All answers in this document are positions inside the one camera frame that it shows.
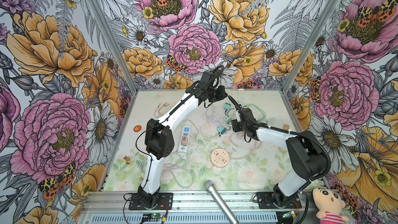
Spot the green cable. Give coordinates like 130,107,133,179
245,103,268,122

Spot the green plug adapter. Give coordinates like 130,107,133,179
224,115,232,123

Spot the round pink socket hub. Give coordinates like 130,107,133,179
210,148,230,169

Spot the pink charger cable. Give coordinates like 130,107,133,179
153,102,184,131

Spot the pink plug charger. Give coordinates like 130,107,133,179
181,136,189,146

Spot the white blue power strip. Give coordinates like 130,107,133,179
178,125,191,159

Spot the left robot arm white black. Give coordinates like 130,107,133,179
136,65,228,209

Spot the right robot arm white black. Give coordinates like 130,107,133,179
228,96,331,208

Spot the teal plug adapter centre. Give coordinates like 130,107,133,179
217,125,227,136

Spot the teal plug adapter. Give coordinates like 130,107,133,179
223,103,231,115
217,125,227,136

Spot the teal plug adapter back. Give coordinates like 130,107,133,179
223,103,231,115

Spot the silver microphone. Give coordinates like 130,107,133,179
204,180,239,224

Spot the red star badge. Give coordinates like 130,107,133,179
134,125,142,132

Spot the plush doll striped shirt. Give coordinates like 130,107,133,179
312,188,349,224

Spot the small green circuit board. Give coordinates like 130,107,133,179
140,213,167,224

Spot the pink hub cable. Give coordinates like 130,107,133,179
229,130,259,161

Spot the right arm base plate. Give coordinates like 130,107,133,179
255,191,302,209

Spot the white power strip cable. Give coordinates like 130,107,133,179
139,152,196,189

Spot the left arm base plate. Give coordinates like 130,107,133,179
128,191,174,211

